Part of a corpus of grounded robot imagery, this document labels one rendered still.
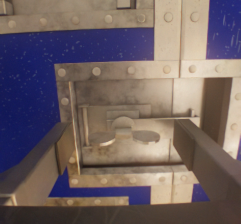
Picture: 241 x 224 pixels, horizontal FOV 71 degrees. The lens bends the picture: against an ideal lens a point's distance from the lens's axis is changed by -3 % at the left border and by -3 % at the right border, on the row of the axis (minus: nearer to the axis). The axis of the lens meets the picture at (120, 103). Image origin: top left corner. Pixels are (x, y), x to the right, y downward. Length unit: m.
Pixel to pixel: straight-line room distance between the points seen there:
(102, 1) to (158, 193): 0.20
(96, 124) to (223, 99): 0.13
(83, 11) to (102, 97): 0.08
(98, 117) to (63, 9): 0.11
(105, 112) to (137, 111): 0.03
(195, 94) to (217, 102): 0.02
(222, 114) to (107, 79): 0.12
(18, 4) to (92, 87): 0.10
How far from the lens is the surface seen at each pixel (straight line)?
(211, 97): 0.19
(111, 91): 0.17
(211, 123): 0.20
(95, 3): 0.18
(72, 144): 0.16
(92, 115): 0.18
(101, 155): 0.20
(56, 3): 0.18
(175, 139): 0.16
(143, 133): 0.16
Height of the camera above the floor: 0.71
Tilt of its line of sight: 15 degrees up
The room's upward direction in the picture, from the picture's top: 178 degrees clockwise
